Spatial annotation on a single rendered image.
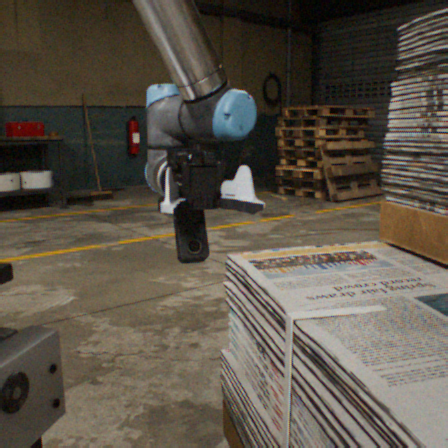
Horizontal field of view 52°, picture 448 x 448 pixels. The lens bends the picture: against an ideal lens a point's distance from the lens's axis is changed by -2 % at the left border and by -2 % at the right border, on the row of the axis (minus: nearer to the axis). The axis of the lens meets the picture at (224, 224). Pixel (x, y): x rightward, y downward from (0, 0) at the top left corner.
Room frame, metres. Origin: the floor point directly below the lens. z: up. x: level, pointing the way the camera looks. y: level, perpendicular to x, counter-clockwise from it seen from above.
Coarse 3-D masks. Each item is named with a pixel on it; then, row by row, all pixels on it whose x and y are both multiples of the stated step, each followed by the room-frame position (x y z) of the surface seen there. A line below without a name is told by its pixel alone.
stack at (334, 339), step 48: (240, 288) 0.43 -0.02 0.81; (288, 288) 0.37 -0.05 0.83; (336, 288) 0.36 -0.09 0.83; (384, 288) 0.36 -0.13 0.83; (432, 288) 0.36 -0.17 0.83; (240, 336) 0.44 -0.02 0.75; (288, 336) 0.30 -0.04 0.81; (336, 336) 0.28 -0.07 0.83; (384, 336) 0.27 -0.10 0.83; (432, 336) 0.27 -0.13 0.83; (240, 384) 0.41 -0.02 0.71; (288, 384) 0.30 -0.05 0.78; (336, 384) 0.25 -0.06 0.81; (384, 384) 0.22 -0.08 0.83; (432, 384) 0.22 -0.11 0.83; (240, 432) 0.43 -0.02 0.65; (288, 432) 0.30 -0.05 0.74; (336, 432) 0.24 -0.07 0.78; (384, 432) 0.20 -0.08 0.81; (432, 432) 0.18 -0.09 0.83
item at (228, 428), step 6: (222, 402) 0.49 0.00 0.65; (228, 414) 0.46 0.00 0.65; (228, 420) 0.46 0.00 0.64; (228, 426) 0.46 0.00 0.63; (228, 432) 0.46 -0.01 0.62; (234, 432) 0.44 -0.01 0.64; (228, 438) 0.47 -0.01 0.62; (234, 438) 0.44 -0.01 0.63; (234, 444) 0.44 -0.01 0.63; (240, 444) 0.42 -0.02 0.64
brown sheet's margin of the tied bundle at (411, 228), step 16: (384, 208) 0.50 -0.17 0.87; (400, 208) 0.47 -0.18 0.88; (384, 224) 0.50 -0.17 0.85; (400, 224) 0.47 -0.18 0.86; (416, 224) 0.45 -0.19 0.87; (432, 224) 0.42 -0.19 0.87; (384, 240) 0.50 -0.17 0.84; (400, 240) 0.47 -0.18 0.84; (416, 240) 0.45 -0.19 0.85; (432, 240) 0.42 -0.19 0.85; (432, 256) 0.42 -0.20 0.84
